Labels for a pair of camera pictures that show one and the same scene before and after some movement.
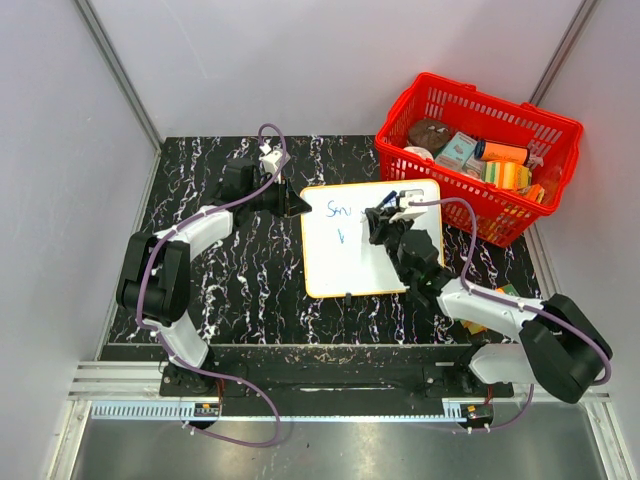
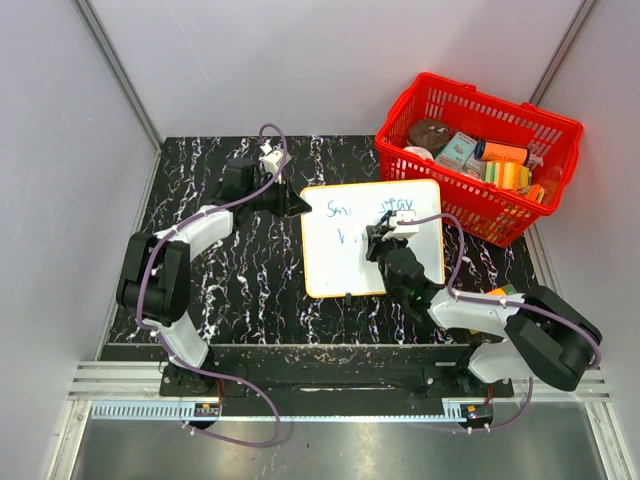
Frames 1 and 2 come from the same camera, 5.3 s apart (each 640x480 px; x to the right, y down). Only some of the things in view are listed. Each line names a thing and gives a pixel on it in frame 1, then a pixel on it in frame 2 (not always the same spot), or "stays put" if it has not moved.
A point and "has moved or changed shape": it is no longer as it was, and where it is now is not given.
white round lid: [419, 151] stays put
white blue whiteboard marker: [387, 199] has moved or changed shape
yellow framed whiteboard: [340, 259] stays put
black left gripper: [295, 204] stays put
